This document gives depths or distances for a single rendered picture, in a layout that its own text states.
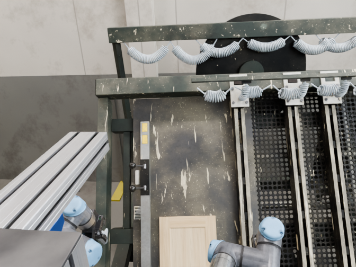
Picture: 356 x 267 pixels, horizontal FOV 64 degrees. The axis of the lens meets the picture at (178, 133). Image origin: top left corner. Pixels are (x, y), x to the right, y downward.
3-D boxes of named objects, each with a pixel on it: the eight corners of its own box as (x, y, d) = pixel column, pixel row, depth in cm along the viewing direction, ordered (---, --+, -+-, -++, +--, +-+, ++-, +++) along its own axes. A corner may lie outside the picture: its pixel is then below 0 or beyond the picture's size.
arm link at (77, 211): (53, 210, 97) (69, 189, 101) (66, 222, 105) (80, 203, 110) (70, 219, 94) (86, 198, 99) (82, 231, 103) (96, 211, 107)
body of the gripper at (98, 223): (107, 221, 122) (99, 208, 112) (102, 241, 116) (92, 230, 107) (90, 220, 123) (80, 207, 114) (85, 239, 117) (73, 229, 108)
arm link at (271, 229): (258, 237, 87) (261, 211, 92) (254, 248, 96) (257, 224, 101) (285, 243, 85) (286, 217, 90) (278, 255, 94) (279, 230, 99)
